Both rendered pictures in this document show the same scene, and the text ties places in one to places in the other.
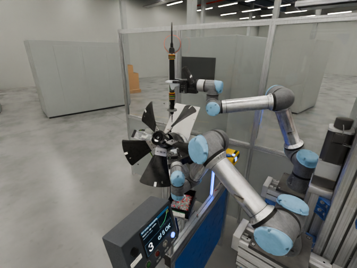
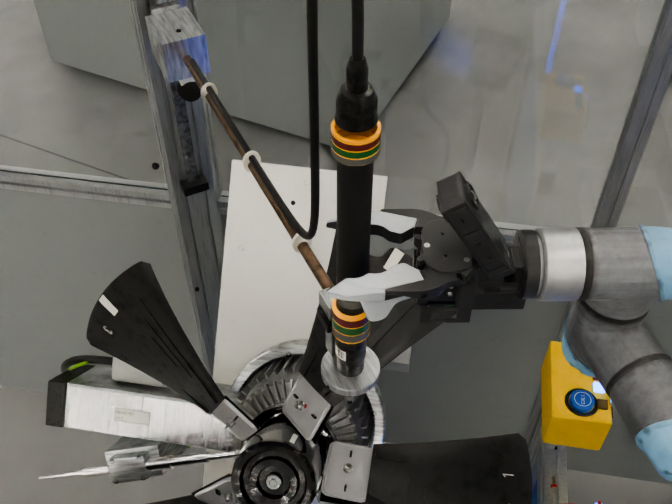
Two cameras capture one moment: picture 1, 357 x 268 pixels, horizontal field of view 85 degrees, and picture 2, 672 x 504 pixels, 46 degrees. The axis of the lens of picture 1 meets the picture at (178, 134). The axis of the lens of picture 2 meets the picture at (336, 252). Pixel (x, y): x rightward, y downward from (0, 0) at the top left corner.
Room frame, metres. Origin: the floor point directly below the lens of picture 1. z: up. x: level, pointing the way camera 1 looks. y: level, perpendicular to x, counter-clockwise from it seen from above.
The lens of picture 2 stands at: (0.84, 0.28, 2.23)
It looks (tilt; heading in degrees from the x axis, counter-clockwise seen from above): 47 degrees down; 336
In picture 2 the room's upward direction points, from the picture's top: straight up
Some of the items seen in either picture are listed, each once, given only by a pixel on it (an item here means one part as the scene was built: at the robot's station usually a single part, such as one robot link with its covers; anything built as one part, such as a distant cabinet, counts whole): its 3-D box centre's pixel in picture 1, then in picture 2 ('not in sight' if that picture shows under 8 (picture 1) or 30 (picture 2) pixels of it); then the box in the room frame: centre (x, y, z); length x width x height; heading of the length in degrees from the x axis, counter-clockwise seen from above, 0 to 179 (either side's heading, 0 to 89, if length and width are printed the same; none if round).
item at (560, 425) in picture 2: (229, 159); (573, 396); (1.38, -0.42, 1.02); 0.16 x 0.10 x 0.11; 147
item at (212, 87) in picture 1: (213, 86); (627, 265); (1.22, -0.21, 1.62); 0.11 x 0.08 x 0.09; 67
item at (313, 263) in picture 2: not in sight; (250, 161); (1.64, 0.06, 1.53); 0.54 x 0.01 x 0.01; 2
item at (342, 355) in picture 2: (171, 80); (352, 254); (1.33, 0.05, 1.64); 0.04 x 0.04 x 0.46
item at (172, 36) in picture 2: not in sight; (176, 42); (1.96, 0.06, 1.53); 0.10 x 0.07 x 0.08; 2
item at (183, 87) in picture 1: (189, 85); (471, 269); (1.28, -0.07, 1.61); 0.12 x 0.08 x 0.09; 67
